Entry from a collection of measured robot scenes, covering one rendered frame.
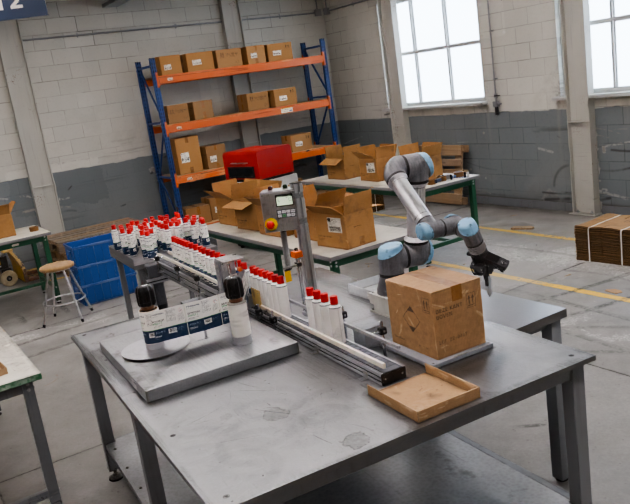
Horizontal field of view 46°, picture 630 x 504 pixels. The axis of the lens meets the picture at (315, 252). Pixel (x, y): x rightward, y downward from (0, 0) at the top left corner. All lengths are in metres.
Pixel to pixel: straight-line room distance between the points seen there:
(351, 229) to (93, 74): 6.47
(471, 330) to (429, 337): 0.18
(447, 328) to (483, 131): 7.28
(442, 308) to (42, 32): 8.63
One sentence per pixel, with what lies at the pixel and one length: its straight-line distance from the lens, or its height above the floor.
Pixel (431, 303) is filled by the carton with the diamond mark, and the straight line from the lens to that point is 2.79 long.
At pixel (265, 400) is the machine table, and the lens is 2.78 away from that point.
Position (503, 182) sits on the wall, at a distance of 9.90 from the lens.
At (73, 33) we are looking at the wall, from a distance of 10.86.
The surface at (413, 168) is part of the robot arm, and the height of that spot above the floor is 1.50.
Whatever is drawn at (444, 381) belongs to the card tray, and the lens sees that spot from 2.73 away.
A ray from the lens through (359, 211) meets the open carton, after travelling 5.10.
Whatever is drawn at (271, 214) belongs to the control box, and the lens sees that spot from 3.41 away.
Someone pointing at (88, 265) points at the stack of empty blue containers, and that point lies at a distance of 7.94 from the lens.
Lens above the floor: 1.95
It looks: 13 degrees down
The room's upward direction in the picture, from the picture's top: 8 degrees counter-clockwise
